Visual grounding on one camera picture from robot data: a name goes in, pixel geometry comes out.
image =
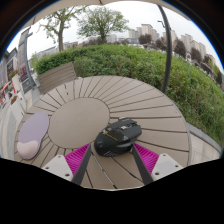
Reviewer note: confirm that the dense round-crowned tree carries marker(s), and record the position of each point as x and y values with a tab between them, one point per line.
102	21

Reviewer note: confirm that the thin-crowned tree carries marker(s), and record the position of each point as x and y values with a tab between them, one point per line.
60	30

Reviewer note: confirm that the white planter with flowers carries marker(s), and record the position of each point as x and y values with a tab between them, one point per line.
17	108
15	81

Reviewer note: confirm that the distant apartment buildings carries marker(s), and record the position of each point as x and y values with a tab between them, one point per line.
186	41

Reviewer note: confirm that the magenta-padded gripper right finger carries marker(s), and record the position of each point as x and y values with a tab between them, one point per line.
165	166

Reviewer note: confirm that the green hedge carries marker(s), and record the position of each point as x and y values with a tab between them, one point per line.
143	71

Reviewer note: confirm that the lilac mouse pad with wrist rest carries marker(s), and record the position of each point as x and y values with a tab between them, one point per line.
32	133

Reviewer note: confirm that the storefront building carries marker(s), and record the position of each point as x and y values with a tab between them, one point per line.
8	66

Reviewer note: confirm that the black computer mouse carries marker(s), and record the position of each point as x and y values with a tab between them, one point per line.
115	138

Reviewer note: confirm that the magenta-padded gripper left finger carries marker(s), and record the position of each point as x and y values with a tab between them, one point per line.
59	166

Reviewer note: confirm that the tall grey sign banner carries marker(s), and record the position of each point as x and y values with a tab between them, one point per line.
24	63

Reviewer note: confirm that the dark curved metal pole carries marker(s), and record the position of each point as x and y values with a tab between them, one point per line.
168	56

